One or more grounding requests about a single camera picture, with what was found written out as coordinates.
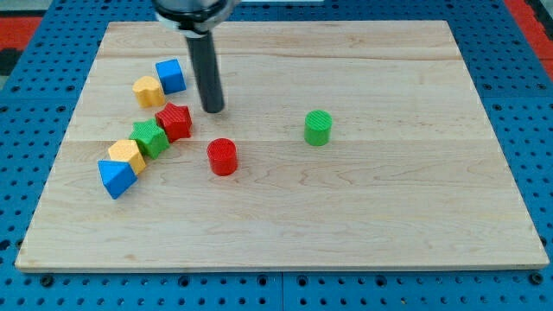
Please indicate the yellow hexagon block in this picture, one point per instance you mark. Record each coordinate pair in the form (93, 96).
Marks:
(128, 151)

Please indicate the green cylinder block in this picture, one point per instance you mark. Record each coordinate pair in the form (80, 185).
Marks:
(317, 127)

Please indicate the red star block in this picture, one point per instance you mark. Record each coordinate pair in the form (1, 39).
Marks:
(176, 121)

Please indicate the blue triangle block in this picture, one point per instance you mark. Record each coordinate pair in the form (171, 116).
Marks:
(116, 177)

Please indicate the red cylinder block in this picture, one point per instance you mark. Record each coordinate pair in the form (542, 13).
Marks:
(222, 156)

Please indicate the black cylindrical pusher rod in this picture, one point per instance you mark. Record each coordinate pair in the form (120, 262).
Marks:
(204, 61)

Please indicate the green star block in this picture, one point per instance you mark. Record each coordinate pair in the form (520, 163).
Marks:
(150, 137)

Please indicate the wooden board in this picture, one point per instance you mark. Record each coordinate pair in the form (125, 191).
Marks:
(412, 178)

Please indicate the yellow heart block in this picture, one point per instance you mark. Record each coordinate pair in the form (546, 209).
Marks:
(148, 92)

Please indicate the blue cube block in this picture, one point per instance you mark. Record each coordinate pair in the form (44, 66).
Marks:
(171, 76)

